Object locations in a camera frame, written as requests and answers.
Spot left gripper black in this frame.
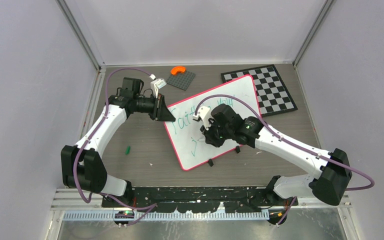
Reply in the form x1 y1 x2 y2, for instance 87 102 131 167
134 93 176 122

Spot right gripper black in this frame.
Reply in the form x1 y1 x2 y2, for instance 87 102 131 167
200 117 233 148

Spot whiteboard with pink frame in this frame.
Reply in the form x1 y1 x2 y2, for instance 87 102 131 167
164 75 260 171

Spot green marker cap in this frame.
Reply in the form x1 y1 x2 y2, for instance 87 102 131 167
125 146 131 155

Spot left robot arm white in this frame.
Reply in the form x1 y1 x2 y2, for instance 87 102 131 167
60 77 175 207

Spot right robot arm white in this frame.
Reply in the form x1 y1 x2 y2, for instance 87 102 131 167
193 104 352 206

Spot grey studded baseplate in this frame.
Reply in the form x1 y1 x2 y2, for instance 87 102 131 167
166 70 196 91

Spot orange curved piece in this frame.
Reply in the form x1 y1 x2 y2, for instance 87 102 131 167
170 66 186 76

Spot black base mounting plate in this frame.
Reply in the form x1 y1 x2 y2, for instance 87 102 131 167
101 186 298 214

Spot black white chessboard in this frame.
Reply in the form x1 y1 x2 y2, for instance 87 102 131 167
220 64 298 117

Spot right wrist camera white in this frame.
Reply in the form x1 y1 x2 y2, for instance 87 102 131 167
192 106 212 130

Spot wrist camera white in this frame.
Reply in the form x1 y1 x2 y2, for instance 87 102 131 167
192 106 212 130
149 74 167 97

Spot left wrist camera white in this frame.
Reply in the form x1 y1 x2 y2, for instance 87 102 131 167
149 74 167 97

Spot aluminium slotted rail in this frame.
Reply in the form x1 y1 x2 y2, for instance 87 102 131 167
62 209 270 222

